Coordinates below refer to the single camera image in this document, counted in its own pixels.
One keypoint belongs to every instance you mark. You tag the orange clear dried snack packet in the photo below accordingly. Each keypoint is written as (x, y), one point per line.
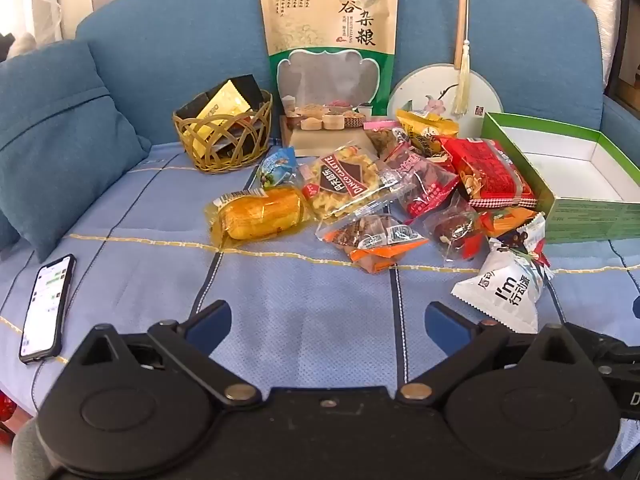
(370, 242)

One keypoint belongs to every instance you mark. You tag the blue pillow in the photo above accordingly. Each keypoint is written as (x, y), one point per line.
(60, 150)

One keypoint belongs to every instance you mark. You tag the clear packet with brown snack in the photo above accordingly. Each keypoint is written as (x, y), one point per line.
(452, 230)

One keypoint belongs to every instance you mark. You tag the yellow snack packet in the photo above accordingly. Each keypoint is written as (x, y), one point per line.
(425, 127)

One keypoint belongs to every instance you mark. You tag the yellow bread packet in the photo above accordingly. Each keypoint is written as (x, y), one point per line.
(260, 215)

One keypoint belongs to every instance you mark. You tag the large kraft grain pouch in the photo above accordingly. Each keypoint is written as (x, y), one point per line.
(325, 35)

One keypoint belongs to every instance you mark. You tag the white pillow snack packet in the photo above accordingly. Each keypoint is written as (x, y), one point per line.
(500, 295)

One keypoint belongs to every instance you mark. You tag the black smartphone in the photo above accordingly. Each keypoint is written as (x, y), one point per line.
(47, 305)

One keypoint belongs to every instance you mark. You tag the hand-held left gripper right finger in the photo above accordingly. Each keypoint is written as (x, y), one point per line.
(445, 325)

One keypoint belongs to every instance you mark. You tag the white brown printed snack packet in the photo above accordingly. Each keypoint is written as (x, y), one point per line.
(526, 242)

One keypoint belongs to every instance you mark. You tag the white rack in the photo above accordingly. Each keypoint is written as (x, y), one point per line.
(45, 10)

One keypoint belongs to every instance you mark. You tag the blue checked blanket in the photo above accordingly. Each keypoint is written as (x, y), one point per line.
(300, 290)

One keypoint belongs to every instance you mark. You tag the gold foil packet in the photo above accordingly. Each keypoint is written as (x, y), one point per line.
(220, 105)

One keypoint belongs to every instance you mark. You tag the round white fan with tassel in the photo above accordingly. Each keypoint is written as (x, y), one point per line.
(435, 85)

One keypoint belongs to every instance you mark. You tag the black packet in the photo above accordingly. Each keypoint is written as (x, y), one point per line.
(247, 87)

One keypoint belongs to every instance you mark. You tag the red clear dried fruit packet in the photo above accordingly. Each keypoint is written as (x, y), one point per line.
(425, 185)

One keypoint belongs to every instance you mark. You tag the red rice cracker packet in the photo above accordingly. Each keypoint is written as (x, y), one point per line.
(490, 175)

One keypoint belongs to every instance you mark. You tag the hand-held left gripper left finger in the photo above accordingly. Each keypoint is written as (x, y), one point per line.
(210, 325)

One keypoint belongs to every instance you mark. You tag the woven bamboo basket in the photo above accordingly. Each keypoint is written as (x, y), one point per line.
(215, 165)

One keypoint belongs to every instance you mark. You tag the small blue snack packet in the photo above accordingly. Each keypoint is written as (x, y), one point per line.
(277, 167)

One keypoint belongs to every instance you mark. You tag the blue fabric sofa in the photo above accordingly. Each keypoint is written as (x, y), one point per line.
(175, 35)

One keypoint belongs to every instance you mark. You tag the pink grey snack packet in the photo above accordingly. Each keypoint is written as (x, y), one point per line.
(381, 135)

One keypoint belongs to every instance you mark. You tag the red object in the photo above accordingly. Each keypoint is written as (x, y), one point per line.
(7, 407)

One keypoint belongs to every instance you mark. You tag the dark cloth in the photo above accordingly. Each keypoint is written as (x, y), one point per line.
(12, 47)

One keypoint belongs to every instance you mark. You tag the wooden shelf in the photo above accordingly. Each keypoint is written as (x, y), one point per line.
(627, 35)

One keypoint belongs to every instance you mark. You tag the orange green snack packet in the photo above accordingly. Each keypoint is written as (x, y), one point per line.
(505, 221)

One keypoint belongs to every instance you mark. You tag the white wrapped roll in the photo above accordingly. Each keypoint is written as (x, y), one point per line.
(602, 5)

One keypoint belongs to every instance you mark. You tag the clear waffle cookie packet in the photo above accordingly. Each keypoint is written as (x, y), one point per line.
(340, 185)

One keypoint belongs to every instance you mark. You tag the green and white cardboard box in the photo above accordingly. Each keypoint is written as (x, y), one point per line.
(590, 220)

